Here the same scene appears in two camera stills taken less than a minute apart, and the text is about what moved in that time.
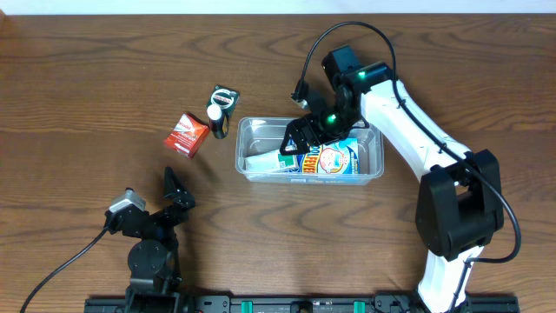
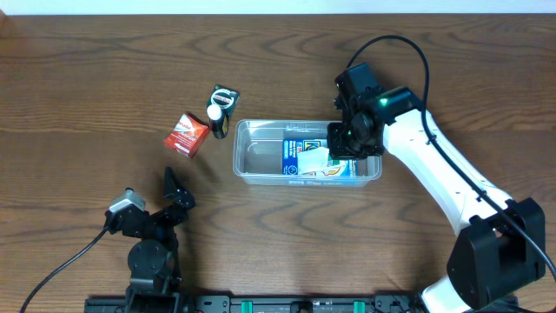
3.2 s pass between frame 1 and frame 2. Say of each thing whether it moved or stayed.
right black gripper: moved
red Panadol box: stayed
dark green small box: stayed
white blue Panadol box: moved
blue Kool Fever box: moved
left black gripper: stayed
